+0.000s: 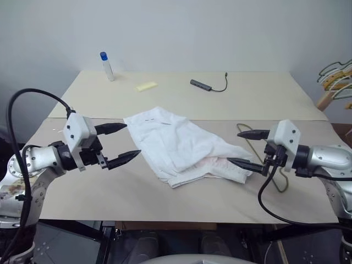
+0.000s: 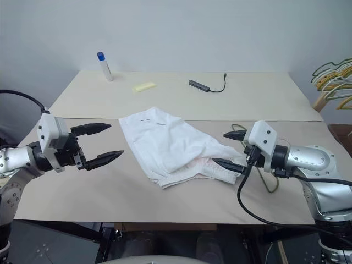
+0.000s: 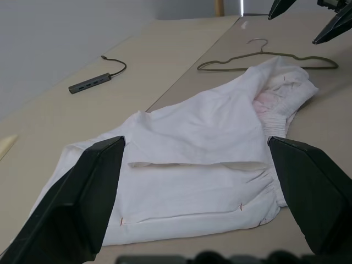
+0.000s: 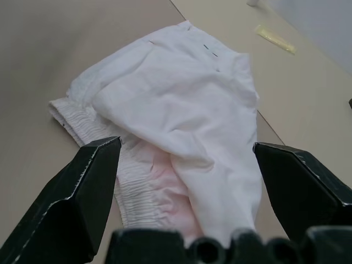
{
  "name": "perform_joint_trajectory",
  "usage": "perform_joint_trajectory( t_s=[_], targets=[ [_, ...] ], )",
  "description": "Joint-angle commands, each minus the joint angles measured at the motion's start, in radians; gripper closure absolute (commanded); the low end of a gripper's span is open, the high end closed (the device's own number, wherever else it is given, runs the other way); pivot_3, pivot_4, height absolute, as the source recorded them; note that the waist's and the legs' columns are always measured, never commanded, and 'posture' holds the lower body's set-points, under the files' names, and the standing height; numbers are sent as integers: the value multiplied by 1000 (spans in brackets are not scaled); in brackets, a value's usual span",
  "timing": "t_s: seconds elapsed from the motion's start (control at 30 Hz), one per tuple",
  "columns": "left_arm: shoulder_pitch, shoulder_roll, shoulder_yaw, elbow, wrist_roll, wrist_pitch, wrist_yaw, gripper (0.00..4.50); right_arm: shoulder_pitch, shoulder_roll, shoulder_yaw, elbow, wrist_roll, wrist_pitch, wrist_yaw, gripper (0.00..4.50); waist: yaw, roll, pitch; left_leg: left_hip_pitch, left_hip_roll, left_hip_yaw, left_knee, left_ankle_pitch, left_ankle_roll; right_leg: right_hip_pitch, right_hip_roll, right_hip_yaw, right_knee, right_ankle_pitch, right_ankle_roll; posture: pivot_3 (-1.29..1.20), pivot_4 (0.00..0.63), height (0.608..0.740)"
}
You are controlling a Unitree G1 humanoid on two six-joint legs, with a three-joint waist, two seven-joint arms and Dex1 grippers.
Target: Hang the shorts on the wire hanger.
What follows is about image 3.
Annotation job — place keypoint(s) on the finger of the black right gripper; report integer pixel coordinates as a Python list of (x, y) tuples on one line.
[(279, 8), (335, 27)]

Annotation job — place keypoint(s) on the white cloth garment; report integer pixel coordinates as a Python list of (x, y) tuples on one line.
[(192, 132)]

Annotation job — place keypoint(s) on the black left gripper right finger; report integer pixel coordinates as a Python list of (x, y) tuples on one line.
[(316, 192)]

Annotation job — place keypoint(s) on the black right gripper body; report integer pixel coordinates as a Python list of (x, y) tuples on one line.
[(338, 4)]

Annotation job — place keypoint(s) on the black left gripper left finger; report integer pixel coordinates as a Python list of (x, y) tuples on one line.
[(63, 209)]

